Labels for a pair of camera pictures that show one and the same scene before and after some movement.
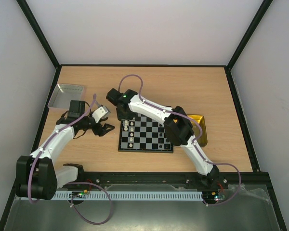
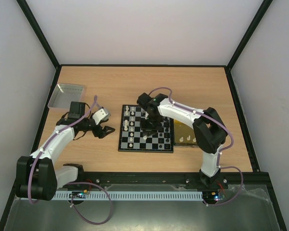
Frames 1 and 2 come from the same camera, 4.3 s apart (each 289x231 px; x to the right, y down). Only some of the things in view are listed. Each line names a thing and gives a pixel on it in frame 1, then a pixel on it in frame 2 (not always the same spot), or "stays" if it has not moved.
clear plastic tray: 63,94 stays
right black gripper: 123,113 to 149,130
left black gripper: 97,131 stays
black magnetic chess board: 143,134 stays
